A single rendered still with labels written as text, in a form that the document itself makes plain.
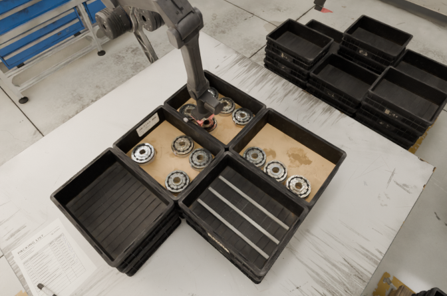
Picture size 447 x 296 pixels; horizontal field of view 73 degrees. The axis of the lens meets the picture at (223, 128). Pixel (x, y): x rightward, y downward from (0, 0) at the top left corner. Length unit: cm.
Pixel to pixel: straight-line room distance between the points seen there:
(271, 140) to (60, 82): 231
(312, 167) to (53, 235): 116
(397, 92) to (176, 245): 170
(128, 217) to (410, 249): 174
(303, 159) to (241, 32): 217
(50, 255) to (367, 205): 137
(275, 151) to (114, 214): 73
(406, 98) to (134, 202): 178
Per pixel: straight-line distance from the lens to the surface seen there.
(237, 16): 356
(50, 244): 155
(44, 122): 297
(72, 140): 177
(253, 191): 129
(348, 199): 150
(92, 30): 319
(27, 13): 293
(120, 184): 138
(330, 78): 239
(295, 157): 138
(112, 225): 132
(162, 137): 145
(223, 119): 147
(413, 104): 228
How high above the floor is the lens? 201
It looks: 55 degrees down
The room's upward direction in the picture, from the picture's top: 3 degrees counter-clockwise
